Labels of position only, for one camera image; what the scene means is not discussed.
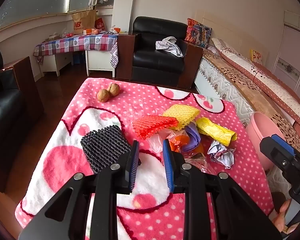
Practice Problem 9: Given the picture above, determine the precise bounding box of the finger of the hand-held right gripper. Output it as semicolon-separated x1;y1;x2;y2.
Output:
259;134;296;167

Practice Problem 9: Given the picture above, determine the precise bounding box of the pink dotted blanket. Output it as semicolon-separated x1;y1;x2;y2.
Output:
15;77;274;240

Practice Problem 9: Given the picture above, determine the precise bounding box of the black leather sofa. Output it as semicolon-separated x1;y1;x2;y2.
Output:
0;47;44;193

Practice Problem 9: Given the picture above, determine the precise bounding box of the white desk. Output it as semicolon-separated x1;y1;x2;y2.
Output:
41;50;115;78

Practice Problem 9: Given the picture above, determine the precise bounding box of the purple foam net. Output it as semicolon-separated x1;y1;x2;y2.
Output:
181;122;202;153

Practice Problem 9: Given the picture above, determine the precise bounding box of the yellow plastic bag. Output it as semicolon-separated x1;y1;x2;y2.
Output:
196;117;237;147

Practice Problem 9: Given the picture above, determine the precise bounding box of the red foam net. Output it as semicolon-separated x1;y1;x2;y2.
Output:
132;115;179;140

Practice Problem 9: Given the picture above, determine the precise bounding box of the white sliding-door wardrobe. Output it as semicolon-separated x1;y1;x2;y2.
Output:
272;10;300;100

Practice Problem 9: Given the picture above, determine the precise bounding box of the pink plastic bin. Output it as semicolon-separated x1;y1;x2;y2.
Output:
245;112;288;170

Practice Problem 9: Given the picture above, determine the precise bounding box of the person's right hand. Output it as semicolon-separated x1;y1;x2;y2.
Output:
272;199;291;233

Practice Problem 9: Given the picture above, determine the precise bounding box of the clear shiny wrapper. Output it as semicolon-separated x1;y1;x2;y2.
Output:
184;152;208;173

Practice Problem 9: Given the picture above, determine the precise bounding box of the yellow foam net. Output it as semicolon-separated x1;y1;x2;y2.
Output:
162;104;200;131

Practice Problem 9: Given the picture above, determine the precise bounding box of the black foam net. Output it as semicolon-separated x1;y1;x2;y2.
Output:
80;125;142;174

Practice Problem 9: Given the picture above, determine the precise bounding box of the yellow cushion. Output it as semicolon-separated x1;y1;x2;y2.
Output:
250;49;263;64

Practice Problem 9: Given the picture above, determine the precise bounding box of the orange plastic wrapper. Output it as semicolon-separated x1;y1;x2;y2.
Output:
169;134;204;155

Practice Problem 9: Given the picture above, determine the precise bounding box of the white and red floral quilt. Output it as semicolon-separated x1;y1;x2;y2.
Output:
211;38;300;135

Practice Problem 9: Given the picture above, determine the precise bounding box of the clear plastic bag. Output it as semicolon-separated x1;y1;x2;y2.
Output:
147;129;175;153

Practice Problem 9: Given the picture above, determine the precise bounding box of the white paper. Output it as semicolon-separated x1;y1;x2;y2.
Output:
207;140;236;169

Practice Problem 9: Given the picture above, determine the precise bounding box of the black leather armchair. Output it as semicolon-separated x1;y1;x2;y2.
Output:
116;16;203;89

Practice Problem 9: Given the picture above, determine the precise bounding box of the brown paper bag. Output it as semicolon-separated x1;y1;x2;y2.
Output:
71;10;97;33

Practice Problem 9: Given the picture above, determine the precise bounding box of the bed with brown floral sheet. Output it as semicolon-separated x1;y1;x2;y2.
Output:
193;10;300;160

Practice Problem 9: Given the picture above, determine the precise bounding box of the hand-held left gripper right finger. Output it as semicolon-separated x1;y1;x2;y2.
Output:
162;139;282;240

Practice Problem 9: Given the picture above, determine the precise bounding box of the colourful patterned cushion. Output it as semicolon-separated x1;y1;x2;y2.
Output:
184;18;212;48

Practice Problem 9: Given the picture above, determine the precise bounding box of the white crumpled cloth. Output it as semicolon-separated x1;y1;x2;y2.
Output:
155;36;184;58

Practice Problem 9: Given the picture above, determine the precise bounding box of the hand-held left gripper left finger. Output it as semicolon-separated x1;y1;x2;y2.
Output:
18;140;140;240

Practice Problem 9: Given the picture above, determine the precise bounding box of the brown walnut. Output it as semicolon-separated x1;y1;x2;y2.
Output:
108;83;121;97
97;89;110;103

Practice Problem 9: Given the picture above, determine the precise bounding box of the red bag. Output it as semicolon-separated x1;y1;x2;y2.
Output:
94;18;106;32

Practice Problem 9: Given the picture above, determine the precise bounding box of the plaid tablecloth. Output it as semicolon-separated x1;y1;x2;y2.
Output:
34;34;119;69

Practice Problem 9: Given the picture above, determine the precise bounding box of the large window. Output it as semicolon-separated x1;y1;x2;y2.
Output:
0;0;115;24

